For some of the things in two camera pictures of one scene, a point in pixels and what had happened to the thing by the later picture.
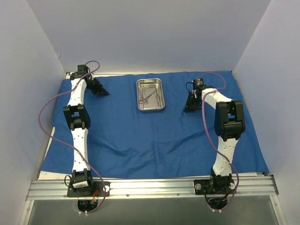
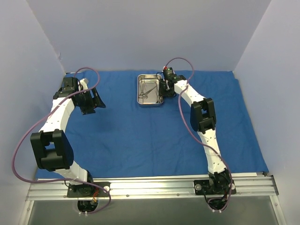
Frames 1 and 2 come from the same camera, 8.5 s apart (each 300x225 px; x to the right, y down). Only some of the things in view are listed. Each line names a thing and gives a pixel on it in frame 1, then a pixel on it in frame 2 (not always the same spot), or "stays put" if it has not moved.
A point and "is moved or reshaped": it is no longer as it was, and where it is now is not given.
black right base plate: x=209 y=186 stays put
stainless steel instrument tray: x=150 y=94 is moved or reshaped
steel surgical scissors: x=146 y=101 -> x=144 y=95
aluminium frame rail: x=49 y=189 stays put
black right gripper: x=191 y=103 -> x=162 y=89
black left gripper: x=96 y=86 -> x=93 y=100
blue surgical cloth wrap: x=124 y=142 stays put
